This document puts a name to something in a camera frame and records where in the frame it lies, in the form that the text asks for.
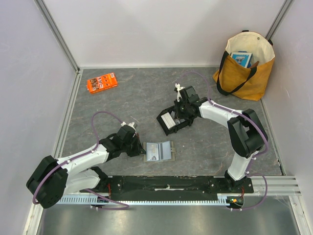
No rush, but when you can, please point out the black card tray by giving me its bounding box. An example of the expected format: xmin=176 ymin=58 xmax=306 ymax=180
xmin=156 ymin=106 xmax=196 ymax=136

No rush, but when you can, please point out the white card stack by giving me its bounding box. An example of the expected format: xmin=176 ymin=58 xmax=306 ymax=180
xmin=161 ymin=112 xmax=176 ymax=129

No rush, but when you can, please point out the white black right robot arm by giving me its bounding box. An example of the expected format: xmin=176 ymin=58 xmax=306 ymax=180
xmin=174 ymin=83 xmax=268 ymax=193

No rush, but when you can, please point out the beige leather card holder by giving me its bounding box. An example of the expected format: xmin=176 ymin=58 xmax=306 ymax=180
xmin=143 ymin=141 xmax=176 ymax=163

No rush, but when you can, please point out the blue book in bag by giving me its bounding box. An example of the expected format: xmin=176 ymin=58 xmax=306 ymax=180
xmin=230 ymin=51 xmax=253 ymax=68

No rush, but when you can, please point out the orange card box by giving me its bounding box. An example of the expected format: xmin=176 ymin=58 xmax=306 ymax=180
xmin=86 ymin=72 xmax=118 ymax=94

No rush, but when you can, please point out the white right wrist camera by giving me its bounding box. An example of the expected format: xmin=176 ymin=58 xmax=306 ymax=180
xmin=174 ymin=83 xmax=185 ymax=102

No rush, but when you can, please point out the white magnetic stripe card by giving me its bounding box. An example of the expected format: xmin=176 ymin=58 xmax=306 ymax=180
xmin=158 ymin=141 xmax=172 ymax=161

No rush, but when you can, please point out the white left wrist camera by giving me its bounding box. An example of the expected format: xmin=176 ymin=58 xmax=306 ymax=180
xmin=121 ymin=122 xmax=137 ymax=130

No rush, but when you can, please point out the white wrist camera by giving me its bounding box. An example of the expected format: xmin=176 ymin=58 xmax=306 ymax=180
xmin=121 ymin=122 xmax=137 ymax=130
xmin=174 ymin=83 xmax=185 ymax=102

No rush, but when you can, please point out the light blue cable duct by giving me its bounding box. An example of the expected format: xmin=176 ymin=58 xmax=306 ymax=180
xmin=58 ymin=191 xmax=229 ymax=206

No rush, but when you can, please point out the yellow canvas tote bag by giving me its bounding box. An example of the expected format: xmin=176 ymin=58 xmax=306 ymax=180
xmin=213 ymin=30 xmax=275 ymax=101

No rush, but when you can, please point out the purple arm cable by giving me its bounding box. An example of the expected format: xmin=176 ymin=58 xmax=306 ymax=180
xmin=180 ymin=71 xmax=269 ymax=211
xmin=32 ymin=112 xmax=130 ymax=211

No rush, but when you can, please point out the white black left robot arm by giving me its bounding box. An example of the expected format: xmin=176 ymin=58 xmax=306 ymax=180
xmin=26 ymin=122 xmax=144 ymax=209

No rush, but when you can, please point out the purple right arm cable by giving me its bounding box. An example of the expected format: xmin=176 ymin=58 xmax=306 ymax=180
xmin=180 ymin=71 xmax=269 ymax=211

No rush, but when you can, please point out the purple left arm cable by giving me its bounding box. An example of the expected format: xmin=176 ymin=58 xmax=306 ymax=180
xmin=32 ymin=112 xmax=130 ymax=211

